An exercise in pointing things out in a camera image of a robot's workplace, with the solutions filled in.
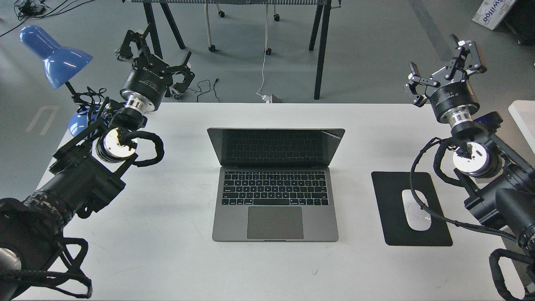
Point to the black mouse pad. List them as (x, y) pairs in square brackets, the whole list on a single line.
[(388, 187)]

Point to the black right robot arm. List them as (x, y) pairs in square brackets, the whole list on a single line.
[(500, 183)]

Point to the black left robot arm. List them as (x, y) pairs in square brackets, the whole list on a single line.
[(87, 176)]

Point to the blue desk lamp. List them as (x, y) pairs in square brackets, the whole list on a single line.
[(60, 64)]

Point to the white cardboard box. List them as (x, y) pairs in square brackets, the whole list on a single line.
[(492, 12)]

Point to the white computer mouse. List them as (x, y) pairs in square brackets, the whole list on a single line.
[(417, 218)]

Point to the grey open laptop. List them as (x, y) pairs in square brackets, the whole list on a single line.
[(275, 184)]

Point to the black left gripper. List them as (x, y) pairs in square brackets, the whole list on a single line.
[(147, 83)]

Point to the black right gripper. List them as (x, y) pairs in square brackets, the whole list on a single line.
[(451, 94)]

